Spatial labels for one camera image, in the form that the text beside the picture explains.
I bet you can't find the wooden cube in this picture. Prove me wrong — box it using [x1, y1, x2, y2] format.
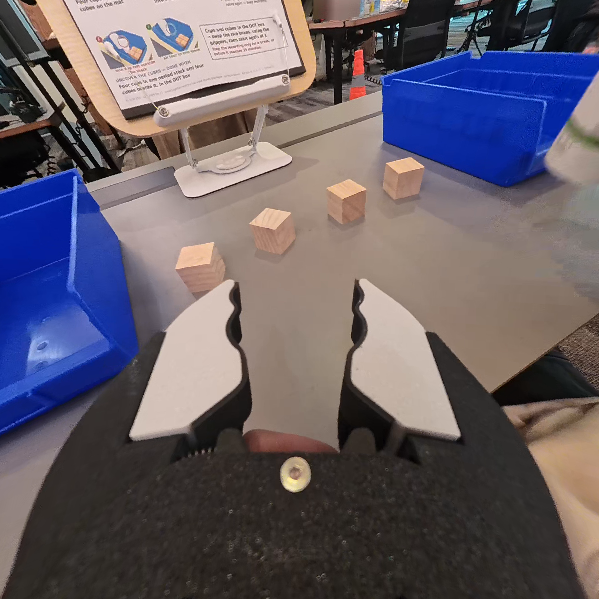
[383, 157, 425, 200]
[175, 242, 226, 294]
[249, 208, 296, 256]
[327, 179, 367, 225]

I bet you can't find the white cup with green stripe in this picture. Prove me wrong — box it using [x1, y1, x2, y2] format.
[545, 70, 599, 185]

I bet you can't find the blue plastic bin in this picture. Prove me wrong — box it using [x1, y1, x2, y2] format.
[381, 51, 599, 188]
[0, 168, 139, 436]

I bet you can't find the document stand with white base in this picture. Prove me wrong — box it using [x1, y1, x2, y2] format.
[35, 0, 315, 198]

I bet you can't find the brown office table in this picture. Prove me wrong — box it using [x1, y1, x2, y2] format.
[309, 5, 483, 106]

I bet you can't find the black office chair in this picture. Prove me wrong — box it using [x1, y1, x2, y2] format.
[395, 0, 455, 71]
[487, 0, 564, 52]

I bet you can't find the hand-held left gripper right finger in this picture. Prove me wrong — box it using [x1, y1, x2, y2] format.
[338, 279, 461, 443]

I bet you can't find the printed instruction sheet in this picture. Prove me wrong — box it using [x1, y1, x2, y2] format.
[63, 0, 305, 110]

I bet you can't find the person's leg in beige trousers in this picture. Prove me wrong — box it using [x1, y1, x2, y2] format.
[503, 398, 599, 599]

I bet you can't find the dark cloth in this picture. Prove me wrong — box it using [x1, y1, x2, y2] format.
[491, 351, 599, 408]

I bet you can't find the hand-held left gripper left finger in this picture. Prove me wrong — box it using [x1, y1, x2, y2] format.
[129, 280, 252, 443]

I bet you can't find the orange traffic cone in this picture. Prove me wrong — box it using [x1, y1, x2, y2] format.
[348, 49, 368, 101]

